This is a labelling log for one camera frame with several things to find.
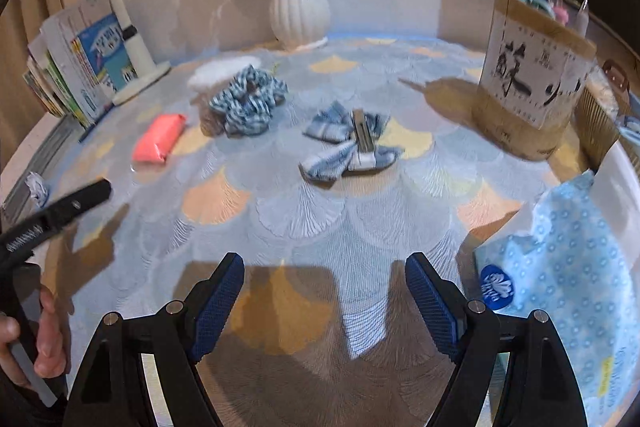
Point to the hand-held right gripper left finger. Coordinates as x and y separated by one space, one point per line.
220 302

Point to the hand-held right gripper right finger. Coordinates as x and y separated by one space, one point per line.
432 302

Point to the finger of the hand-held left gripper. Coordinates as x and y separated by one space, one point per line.
80 202

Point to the wicker basket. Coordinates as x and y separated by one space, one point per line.
597 127

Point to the coral pink soft packet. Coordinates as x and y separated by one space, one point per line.
157 139

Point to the person's left hand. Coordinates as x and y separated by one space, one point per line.
52 337

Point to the crumpled clear wrapper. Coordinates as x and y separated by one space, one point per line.
37 189

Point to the grey flat book stack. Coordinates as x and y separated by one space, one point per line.
40 157

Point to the black pen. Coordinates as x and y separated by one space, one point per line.
97 122

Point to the fan patterned tablecloth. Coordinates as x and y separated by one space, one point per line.
310 217

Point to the blue dotted tissue pack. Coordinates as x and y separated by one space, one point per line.
575 287

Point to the row of books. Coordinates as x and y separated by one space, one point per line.
85 57

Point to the white desk lamp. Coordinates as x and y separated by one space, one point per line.
135 52

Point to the blue plaid bow hair clip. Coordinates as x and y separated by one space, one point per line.
350 147

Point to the light blue checked scrunchie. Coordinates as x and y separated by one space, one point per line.
242 114

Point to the white cotton wad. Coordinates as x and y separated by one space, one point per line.
220 72

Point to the white paper bag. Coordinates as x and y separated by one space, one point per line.
622 187

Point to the bamboo pen holder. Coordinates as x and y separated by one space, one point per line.
530 92

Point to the white ribbed vase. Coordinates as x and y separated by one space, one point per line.
300 17

